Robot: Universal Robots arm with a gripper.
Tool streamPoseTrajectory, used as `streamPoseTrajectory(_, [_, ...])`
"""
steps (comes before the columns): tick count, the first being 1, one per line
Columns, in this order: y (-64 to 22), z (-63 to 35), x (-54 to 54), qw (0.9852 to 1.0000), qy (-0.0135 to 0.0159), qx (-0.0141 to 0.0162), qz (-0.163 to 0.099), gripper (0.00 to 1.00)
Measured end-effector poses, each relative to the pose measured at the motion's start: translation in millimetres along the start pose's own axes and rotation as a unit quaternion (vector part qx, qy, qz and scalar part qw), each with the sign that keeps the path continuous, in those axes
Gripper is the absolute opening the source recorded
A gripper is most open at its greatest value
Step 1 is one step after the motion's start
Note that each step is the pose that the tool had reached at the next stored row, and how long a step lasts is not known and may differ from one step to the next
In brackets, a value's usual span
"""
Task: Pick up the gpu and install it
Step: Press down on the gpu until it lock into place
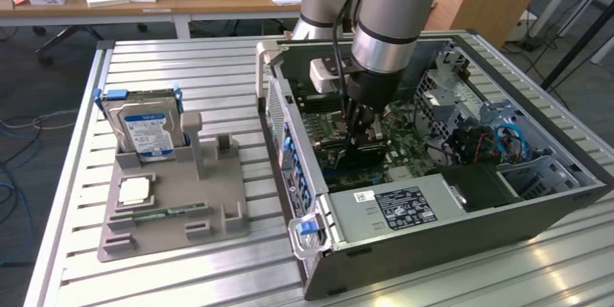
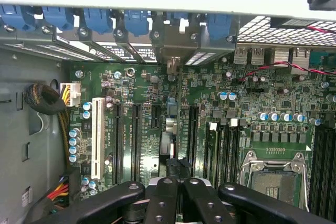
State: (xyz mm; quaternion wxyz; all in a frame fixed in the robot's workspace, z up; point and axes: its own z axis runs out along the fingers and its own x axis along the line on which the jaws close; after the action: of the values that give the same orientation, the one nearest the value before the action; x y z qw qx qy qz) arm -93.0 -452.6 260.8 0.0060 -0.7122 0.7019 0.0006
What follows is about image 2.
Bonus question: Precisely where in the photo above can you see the short black expansion slot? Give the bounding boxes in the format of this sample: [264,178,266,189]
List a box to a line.
[151,104,162,130]

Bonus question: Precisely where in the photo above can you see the white power connector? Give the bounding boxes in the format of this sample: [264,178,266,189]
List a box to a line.
[59,82,82,108]

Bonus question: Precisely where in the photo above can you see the silver USB port block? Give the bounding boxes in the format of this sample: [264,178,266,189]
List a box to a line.
[233,47,265,65]

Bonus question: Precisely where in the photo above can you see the black sleeved power cable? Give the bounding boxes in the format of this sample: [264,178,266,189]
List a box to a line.
[23,82,71,175]

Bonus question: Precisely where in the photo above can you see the red and yellow power wires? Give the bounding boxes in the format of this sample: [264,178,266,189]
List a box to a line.
[39,175,70,216]

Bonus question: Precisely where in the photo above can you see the grey power supply unit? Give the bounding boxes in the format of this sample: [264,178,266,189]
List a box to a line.
[0,47,69,224]

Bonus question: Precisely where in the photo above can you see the long black expansion slot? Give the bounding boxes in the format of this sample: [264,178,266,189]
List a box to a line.
[188,105,200,178]
[113,102,124,185]
[131,103,143,183]

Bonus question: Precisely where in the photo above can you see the CPU socket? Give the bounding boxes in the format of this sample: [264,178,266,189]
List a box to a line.
[238,150,312,213]

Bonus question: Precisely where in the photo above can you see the blue slot retention clip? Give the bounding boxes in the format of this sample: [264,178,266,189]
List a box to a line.
[0,4,36,32]
[41,6,75,31]
[206,13,234,40]
[83,8,113,35]
[123,10,151,38]

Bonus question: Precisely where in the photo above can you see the black RAM slot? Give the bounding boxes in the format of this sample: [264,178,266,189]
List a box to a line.
[229,123,240,183]
[219,124,230,183]
[324,126,336,214]
[313,125,326,213]

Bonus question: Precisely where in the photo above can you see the white expansion slot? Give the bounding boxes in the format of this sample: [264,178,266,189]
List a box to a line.
[91,97,106,180]

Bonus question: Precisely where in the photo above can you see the black open PC case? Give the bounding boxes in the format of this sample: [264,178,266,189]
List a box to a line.
[0,0,336,224]

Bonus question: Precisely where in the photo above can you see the green motherboard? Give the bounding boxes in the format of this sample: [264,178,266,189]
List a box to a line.
[68,60,336,224]

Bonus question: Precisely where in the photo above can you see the red and black twisted wire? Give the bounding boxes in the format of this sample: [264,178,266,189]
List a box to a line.
[238,24,336,82]

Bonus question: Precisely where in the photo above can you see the black power connector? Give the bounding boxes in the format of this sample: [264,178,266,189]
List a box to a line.
[59,166,81,208]

